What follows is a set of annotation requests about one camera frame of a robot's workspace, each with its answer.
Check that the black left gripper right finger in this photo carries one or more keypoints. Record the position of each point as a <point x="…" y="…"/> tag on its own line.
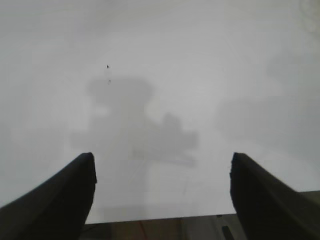
<point x="270" y="212"/>

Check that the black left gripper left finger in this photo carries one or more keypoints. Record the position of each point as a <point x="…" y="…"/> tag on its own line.
<point x="55" y="207"/>

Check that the grey metal frame part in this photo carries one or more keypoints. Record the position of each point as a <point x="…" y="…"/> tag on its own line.
<point x="221" y="231"/>

